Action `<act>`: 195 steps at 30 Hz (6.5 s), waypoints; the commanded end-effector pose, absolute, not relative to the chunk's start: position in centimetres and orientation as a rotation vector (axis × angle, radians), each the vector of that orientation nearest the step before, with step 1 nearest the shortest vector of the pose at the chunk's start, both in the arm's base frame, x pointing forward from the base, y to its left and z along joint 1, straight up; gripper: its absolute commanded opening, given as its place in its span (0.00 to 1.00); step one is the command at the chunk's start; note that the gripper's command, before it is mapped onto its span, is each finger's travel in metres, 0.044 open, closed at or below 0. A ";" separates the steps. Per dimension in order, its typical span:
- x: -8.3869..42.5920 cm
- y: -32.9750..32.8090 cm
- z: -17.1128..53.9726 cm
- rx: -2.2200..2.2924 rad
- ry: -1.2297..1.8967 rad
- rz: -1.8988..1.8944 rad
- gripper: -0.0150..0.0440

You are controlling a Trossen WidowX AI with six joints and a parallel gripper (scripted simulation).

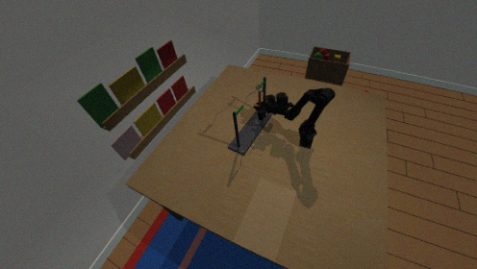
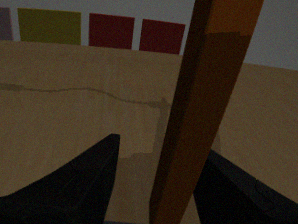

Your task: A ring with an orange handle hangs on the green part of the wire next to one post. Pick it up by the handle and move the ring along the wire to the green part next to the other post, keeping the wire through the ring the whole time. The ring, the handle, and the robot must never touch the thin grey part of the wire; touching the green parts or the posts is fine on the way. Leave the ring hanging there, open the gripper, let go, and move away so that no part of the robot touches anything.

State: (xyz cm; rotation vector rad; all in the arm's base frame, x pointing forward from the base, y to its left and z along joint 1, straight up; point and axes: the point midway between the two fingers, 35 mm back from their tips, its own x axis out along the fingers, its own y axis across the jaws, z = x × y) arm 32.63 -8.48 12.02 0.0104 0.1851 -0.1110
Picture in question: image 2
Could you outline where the orange handle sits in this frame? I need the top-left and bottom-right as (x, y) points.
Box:
(149, 0), (265, 224)

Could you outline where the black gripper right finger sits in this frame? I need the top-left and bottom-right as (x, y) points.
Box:
(193, 149), (298, 224)

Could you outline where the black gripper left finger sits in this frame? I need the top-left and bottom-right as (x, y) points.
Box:
(0, 133), (121, 224)

